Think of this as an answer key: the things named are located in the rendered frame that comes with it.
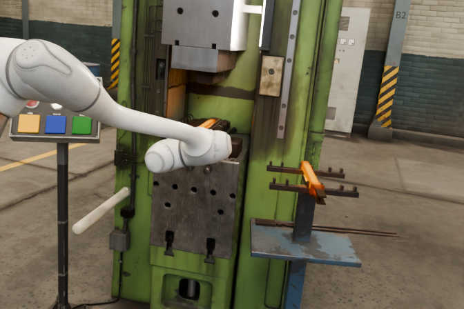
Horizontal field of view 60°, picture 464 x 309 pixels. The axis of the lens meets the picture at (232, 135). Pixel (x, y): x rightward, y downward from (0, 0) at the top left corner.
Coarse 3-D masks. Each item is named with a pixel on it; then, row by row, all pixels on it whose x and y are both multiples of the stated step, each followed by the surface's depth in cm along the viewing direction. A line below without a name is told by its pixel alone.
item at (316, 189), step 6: (306, 162) 166; (306, 168) 158; (306, 174) 154; (312, 174) 152; (312, 180) 144; (312, 186) 138; (318, 186) 137; (324, 186) 137; (312, 192) 138; (318, 192) 131; (324, 192) 132; (318, 198) 132; (324, 204) 129
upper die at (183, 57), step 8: (176, 48) 170; (184, 48) 169; (192, 48) 168; (200, 48) 168; (208, 48) 167; (176, 56) 170; (184, 56) 170; (192, 56) 169; (200, 56) 168; (208, 56) 168; (216, 56) 167; (224, 56) 180; (232, 56) 197; (176, 64) 171; (184, 64) 170; (192, 64) 170; (200, 64) 169; (208, 64) 168; (216, 64) 168; (224, 64) 182; (232, 64) 200
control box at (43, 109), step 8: (40, 104) 166; (48, 104) 167; (24, 112) 164; (32, 112) 164; (40, 112) 165; (48, 112) 166; (56, 112) 167; (64, 112) 168; (72, 112) 168; (16, 120) 162; (40, 120) 164; (16, 128) 161; (40, 128) 163; (96, 128) 169; (16, 136) 160; (24, 136) 161; (32, 136) 162; (40, 136) 163; (48, 136) 164; (56, 136) 164; (64, 136) 165; (72, 136) 166; (80, 136) 167; (88, 136) 167; (96, 136) 168
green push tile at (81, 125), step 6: (72, 120) 167; (78, 120) 167; (84, 120) 168; (90, 120) 169; (72, 126) 166; (78, 126) 167; (84, 126) 167; (90, 126) 168; (72, 132) 166; (78, 132) 166; (84, 132) 167; (90, 132) 167
